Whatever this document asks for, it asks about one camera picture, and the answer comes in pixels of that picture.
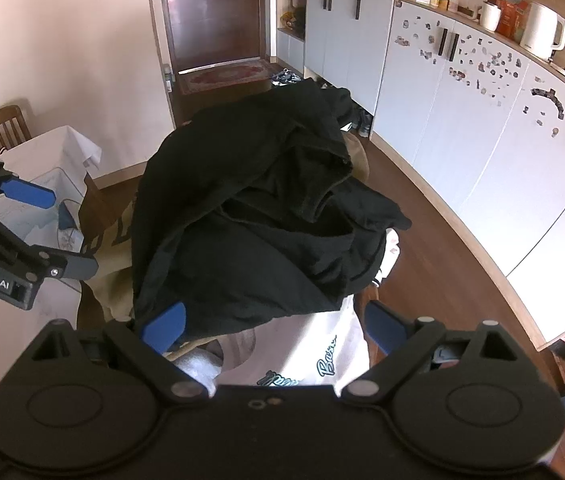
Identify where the white electric kettle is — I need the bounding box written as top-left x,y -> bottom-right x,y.
520,2 -> 565,61

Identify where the grey two-door cabinet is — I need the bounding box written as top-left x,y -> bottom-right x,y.
305,0 -> 396,141

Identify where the grey sticker-covered cabinet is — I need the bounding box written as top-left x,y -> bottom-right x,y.
373,0 -> 565,351

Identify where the bag of snacks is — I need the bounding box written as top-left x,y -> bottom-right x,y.
280,7 -> 306,31

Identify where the white printed shirt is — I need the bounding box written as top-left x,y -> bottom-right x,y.
167,227 -> 403,391

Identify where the small grey cabinet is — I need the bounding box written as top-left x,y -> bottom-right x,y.
276,27 -> 306,68

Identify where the brown wooden door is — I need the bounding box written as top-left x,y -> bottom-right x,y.
155,0 -> 276,73

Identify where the white mug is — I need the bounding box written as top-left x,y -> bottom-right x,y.
480,1 -> 501,31

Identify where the black t-shirt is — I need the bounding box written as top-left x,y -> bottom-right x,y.
131,80 -> 413,333

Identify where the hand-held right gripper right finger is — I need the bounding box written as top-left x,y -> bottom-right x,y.
339,300 -> 519,406

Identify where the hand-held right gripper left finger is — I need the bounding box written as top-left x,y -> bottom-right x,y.
26,302 -> 209,402

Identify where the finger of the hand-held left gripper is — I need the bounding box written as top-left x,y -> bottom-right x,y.
0,154 -> 57,211
0,199 -> 100,283

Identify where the grey sneaker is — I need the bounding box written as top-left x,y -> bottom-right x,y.
347,107 -> 373,138

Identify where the red doormat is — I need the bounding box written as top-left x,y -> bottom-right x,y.
178,58 -> 276,95

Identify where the orange carton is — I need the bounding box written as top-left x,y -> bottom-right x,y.
495,0 -> 531,41

